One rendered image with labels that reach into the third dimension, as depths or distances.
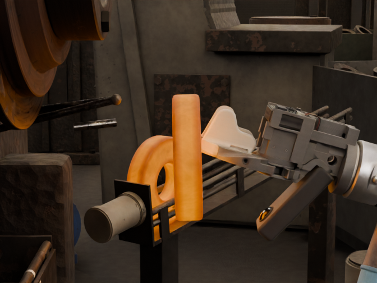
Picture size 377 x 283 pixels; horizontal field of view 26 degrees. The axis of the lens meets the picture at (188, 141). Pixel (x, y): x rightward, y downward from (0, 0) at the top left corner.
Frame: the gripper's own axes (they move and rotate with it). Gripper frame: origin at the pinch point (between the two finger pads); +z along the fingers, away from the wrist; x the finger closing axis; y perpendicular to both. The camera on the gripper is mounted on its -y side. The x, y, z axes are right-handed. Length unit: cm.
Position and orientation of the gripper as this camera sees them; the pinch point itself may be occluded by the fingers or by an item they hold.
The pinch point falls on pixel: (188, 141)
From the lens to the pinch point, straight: 101.2
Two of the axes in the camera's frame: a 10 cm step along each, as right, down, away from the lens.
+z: -9.6, -2.6, -0.5
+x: 0.0, 1.6, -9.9
